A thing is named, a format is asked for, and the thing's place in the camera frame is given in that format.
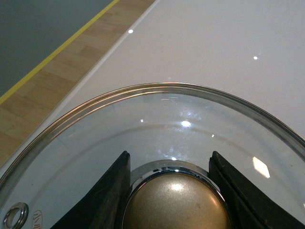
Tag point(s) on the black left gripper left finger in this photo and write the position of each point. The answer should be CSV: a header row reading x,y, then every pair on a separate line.
x,y
98,208

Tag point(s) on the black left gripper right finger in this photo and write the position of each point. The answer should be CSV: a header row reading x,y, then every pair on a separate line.
x,y
249,207

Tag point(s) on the glass pot lid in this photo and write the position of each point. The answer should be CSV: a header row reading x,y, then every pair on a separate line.
x,y
170,131

